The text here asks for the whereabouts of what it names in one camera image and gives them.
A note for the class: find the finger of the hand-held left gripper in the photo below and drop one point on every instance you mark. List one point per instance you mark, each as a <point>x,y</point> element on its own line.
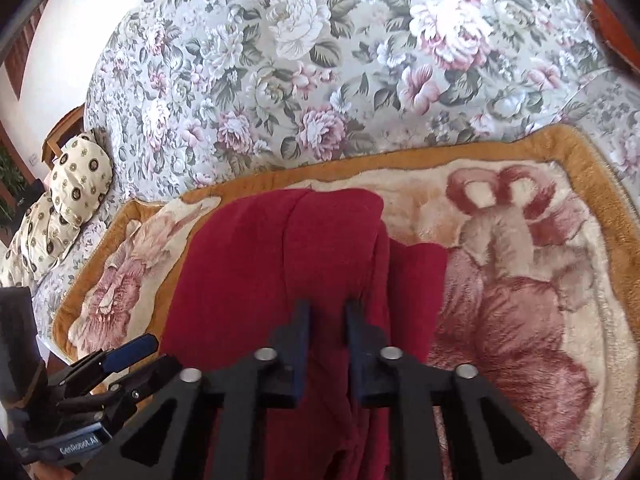
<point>145,377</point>
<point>127,351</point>

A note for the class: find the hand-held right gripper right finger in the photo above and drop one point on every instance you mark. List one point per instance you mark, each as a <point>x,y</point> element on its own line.
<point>356,350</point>

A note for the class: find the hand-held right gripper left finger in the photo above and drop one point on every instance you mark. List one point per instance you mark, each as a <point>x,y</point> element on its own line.
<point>302,345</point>

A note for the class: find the red knit sweater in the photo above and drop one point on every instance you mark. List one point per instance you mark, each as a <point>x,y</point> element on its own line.
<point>240,270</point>

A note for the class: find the person's left forearm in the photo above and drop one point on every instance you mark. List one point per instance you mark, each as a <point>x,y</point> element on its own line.
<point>17,340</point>

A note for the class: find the cream patterned pillow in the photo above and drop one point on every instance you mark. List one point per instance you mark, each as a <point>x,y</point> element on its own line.
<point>40,245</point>
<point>82,175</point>

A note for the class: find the plush tan-bordered printed blanket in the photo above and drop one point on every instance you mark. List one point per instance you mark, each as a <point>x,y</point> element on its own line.
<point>510,270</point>

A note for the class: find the green plant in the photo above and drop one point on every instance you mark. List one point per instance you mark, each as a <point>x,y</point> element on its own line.
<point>7,185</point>

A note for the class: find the floral bedspread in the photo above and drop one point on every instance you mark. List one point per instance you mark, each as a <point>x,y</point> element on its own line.
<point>300,60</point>

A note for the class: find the wooden furniture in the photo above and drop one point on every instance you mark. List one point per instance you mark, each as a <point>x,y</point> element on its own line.
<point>612,30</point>

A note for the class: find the wooden window frame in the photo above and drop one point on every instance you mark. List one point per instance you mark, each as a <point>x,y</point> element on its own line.
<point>22,55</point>

